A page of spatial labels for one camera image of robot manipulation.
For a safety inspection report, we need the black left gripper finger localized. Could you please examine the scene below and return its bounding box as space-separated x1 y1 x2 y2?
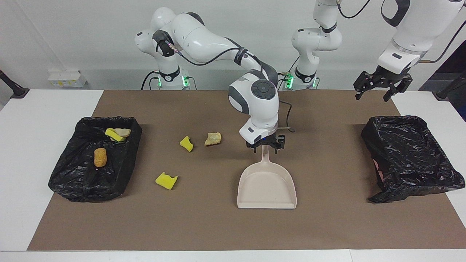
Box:
354 72 376 100
384 75 413 102

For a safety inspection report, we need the beige plastic dustpan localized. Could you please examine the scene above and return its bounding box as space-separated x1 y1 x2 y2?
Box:
237 146 297 210

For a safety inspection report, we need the arched yellow sponge piece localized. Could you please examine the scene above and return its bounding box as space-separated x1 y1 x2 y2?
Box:
155 172 179 190

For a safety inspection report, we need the blocky yellow sponge piece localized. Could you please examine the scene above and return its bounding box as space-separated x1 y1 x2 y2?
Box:
105 128 126 142

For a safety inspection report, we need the brown oval bread loaf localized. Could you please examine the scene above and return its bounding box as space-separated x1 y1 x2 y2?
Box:
94 147 107 168

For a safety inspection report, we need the pink bin with black bag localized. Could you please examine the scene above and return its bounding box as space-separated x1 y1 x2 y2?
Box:
360 115 466 203

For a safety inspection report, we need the brown paper table mat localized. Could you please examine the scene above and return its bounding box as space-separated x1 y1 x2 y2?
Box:
27 90 466 251

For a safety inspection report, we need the white box on table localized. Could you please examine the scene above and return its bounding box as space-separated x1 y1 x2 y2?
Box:
47 69 87 88

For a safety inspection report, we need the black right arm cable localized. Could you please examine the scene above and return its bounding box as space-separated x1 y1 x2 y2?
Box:
157 31 296 133

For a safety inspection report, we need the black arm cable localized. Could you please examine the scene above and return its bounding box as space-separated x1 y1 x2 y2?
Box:
337 0 466 64
157 31 296 133

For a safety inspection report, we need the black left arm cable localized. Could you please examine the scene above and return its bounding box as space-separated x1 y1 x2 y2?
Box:
337 0 466 64

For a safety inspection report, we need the black base cable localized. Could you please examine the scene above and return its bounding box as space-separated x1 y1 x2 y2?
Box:
141 70 161 90
277 72 292 91

